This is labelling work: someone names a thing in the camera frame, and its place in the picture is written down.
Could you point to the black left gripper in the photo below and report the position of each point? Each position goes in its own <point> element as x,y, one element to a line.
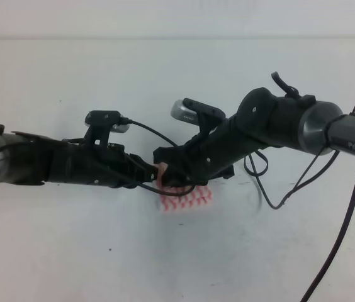
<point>113,157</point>

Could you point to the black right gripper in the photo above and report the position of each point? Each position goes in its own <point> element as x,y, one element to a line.
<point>204,157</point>

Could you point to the pink white wavy striped towel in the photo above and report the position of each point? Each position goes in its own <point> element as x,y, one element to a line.
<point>199,197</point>

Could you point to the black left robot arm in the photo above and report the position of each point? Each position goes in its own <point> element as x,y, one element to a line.
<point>33,160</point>

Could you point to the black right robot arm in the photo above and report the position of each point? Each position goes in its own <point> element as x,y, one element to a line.
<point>263,120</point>

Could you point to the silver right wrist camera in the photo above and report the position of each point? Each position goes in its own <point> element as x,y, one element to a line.
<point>206,117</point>

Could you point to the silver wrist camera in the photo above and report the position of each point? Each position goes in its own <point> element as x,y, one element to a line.
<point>101,123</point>
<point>206,117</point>

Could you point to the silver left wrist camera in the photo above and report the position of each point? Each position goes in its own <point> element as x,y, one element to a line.
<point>101,123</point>

